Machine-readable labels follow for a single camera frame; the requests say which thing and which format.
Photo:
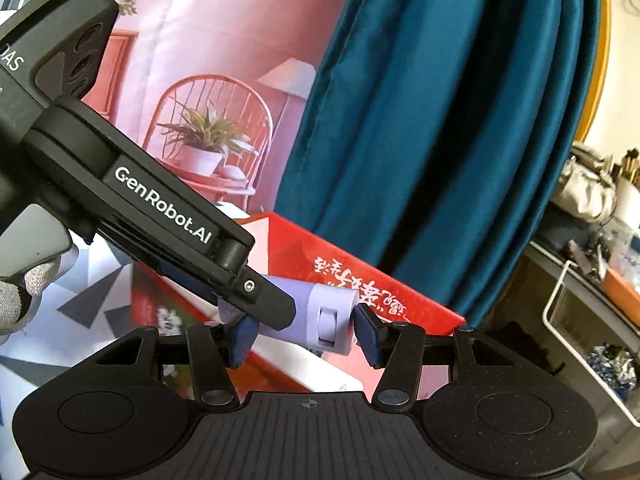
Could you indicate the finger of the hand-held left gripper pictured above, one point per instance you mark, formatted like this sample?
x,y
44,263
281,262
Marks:
x,y
270,305
190,282

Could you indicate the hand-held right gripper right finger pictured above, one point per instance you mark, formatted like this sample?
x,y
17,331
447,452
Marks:
x,y
370,335

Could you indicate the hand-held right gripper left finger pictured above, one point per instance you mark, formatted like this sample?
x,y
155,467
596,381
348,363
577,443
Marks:
x,y
242,340

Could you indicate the lavender bottle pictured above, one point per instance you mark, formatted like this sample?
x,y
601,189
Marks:
x,y
325,315

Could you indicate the red strawberry print box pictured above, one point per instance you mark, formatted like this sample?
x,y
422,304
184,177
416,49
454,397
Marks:
x,y
410,305

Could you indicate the person's left hand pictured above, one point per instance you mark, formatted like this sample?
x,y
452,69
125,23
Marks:
x,y
15,305

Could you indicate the grey shelf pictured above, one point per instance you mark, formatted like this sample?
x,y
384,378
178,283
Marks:
x,y
545,255

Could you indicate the teal curtain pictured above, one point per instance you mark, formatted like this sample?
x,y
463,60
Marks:
x,y
440,135

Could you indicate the crumpled foil wrapper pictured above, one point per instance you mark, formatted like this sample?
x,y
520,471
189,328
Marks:
x,y
610,360

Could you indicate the orange tray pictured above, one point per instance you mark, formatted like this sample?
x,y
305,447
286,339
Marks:
x,y
622,287

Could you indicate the beige bag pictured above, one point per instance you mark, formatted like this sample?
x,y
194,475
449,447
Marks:
x,y
585,187

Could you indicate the white cup with brushes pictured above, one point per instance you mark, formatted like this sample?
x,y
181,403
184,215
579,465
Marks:
x,y
629,185

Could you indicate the pink room wall poster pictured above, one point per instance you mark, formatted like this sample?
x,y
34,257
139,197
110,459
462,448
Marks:
x,y
210,60

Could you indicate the yellow curved frame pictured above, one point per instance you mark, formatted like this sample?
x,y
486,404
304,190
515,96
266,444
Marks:
x,y
597,60

